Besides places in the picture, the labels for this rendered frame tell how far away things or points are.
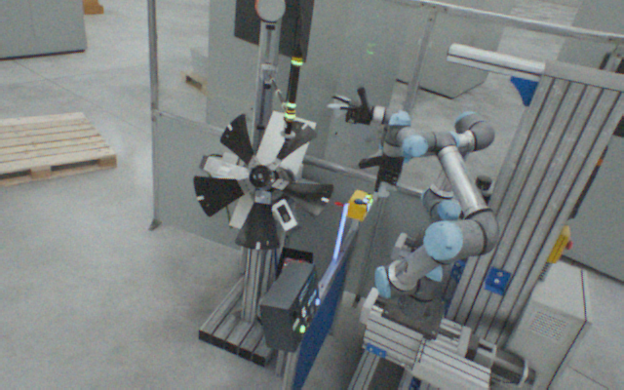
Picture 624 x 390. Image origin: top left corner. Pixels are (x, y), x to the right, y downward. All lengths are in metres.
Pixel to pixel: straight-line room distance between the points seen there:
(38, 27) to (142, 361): 5.46
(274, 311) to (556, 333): 1.08
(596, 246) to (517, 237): 2.80
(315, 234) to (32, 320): 1.78
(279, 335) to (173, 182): 2.24
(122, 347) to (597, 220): 3.69
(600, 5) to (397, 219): 2.18
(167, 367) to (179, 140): 1.49
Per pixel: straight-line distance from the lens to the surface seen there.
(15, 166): 4.74
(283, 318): 1.66
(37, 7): 7.64
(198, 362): 3.10
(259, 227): 2.37
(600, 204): 4.61
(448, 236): 1.50
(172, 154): 3.65
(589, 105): 1.79
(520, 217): 1.94
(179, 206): 3.83
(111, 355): 3.18
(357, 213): 2.58
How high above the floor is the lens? 2.40
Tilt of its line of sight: 30 degrees down
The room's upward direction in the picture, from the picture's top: 10 degrees clockwise
